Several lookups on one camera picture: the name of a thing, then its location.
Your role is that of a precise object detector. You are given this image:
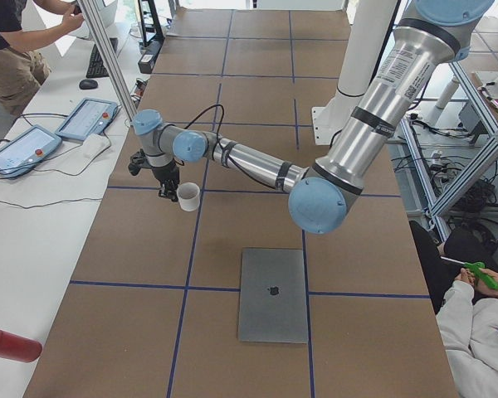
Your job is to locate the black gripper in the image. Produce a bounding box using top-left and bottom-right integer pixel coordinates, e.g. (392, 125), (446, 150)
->
(151, 162), (179, 202)

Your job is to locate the white ceramic cup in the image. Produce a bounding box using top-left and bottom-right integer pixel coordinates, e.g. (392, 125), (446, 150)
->
(177, 182), (201, 211)

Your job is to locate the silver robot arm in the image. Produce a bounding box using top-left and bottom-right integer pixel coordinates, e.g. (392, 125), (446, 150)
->
(132, 1), (491, 234)

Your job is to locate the grey closed laptop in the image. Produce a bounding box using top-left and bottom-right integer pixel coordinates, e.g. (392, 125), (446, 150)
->
(238, 248), (308, 344)

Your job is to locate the white crumpled cloth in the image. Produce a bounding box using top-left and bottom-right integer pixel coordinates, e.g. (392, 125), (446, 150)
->
(81, 134), (111, 160)

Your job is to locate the far teach pendant tablet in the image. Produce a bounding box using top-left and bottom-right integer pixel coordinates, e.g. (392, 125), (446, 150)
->
(55, 98), (119, 142)

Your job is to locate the teach pendant tablet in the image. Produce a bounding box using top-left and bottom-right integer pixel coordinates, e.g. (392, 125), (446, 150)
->
(0, 125), (62, 178)
(55, 98), (119, 142)

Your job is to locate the black computer box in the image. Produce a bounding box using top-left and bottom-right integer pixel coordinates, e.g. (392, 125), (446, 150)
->
(138, 41), (163, 75)

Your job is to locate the black computer mouse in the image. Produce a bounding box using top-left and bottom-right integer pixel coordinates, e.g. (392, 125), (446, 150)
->
(79, 79), (98, 90)

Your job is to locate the black keyboard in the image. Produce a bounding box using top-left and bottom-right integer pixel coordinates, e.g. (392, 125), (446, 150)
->
(85, 45), (109, 79)

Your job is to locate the near teach pendant tablet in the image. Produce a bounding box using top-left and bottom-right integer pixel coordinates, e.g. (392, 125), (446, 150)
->
(0, 125), (62, 178)

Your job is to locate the standing person black shirt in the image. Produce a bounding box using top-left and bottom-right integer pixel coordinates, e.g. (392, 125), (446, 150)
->
(0, 0), (84, 116)

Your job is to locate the red cylindrical bottle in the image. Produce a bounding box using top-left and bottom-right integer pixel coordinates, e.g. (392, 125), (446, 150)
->
(0, 329), (42, 363)

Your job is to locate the seated person white hoodie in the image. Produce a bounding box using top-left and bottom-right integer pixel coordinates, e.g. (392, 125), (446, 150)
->
(409, 221), (498, 397)

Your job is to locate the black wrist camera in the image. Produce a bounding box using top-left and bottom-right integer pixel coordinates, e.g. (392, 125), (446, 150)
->
(128, 149), (150, 176)

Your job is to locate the aluminium frame post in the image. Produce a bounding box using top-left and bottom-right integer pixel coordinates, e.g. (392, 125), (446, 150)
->
(78, 0), (136, 123)

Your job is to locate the green handled tool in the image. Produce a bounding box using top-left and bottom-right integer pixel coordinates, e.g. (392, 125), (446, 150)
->
(441, 256), (498, 290)

